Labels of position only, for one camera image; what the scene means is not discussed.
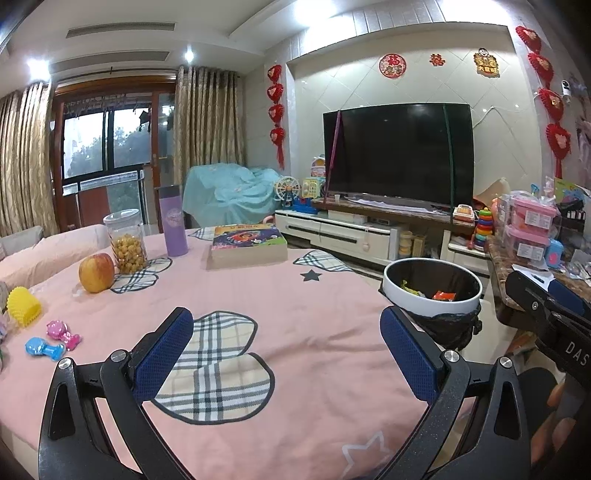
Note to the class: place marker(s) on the apple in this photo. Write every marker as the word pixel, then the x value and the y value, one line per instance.
pixel 96 273

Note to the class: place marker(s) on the pink plaid-patch blanket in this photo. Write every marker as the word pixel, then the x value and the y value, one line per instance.
pixel 300 323

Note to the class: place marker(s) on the white security camera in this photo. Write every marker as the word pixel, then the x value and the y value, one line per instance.
pixel 567 87

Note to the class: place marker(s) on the sofa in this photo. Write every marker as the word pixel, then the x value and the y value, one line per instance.
pixel 27 256

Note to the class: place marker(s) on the yellow foam fruit net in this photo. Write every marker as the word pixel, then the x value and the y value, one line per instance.
pixel 24 307

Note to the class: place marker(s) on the person's right hand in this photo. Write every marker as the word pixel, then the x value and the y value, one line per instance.
pixel 558 436

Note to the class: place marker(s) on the yellow stacked tubs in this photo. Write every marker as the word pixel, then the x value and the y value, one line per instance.
pixel 405 243

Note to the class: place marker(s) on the green snack bag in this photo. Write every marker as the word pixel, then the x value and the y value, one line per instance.
pixel 411 290

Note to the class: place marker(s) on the red hanging heart decoration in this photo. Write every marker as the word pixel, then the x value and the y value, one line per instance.
pixel 276 113
pixel 549 97

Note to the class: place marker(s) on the round ceiling light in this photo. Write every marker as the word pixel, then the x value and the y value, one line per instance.
pixel 188 55
pixel 39 67

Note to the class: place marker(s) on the wooden framed balcony window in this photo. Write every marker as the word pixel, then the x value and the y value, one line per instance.
pixel 106 138

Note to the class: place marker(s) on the ferris wheel toy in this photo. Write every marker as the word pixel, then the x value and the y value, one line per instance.
pixel 287 191

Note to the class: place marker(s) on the pink toy house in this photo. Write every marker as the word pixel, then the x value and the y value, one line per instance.
pixel 317 167

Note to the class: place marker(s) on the pink plastic toy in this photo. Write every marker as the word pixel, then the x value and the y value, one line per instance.
pixel 62 333

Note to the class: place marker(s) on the pink storage box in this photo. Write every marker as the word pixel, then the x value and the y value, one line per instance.
pixel 526 249
pixel 535 214

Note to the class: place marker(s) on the black television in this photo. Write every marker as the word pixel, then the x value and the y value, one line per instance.
pixel 397 157

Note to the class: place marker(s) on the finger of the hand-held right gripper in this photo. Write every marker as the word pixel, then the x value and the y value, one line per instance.
pixel 570 297
pixel 528 295

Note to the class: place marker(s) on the clear jar of snacks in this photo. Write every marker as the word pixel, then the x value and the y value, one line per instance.
pixel 127 249

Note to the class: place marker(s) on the white television cabinet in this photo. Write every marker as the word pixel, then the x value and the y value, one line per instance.
pixel 332 230

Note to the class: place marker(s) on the blue plastic toy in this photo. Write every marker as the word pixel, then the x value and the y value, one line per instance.
pixel 41 348

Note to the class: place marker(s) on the gold red wall decoration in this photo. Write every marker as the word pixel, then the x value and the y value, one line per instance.
pixel 486 62

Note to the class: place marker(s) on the teal covered armchair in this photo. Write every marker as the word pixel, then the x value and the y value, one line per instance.
pixel 226 191

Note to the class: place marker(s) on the toy cash register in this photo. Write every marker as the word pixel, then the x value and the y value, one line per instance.
pixel 463 214

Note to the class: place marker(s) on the black bin liner bag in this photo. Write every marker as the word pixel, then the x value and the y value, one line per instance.
pixel 443 330

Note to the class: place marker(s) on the small red wall decoration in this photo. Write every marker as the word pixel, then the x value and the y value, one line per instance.
pixel 436 59

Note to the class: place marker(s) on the round red wall decoration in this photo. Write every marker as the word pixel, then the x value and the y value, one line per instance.
pixel 391 65

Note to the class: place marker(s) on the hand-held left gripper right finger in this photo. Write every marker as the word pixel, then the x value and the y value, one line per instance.
pixel 408 360

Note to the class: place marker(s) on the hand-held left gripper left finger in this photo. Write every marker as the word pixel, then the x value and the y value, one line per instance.
pixel 166 350

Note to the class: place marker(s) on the beige patterned curtain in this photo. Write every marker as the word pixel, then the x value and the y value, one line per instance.
pixel 23 161
pixel 207 120

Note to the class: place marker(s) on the white trash bin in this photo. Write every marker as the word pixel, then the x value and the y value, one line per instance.
pixel 401 291

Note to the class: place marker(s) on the orange red packet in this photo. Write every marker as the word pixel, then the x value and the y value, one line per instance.
pixel 444 295

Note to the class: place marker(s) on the stacking rings toy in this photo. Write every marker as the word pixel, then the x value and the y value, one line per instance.
pixel 482 230

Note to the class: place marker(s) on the white paper sheet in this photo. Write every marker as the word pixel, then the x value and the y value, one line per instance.
pixel 531 273

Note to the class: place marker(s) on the marble side table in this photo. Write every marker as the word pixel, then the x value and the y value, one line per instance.
pixel 501 277

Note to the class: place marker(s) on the colourful book box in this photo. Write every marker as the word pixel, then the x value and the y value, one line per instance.
pixel 247 244

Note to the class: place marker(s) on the brown cardboard box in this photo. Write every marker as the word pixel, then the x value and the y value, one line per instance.
pixel 494 194

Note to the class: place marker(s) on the blue toy tray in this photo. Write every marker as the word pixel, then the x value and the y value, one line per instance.
pixel 307 206

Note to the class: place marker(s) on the purple bottle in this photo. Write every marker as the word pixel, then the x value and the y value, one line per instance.
pixel 174 221

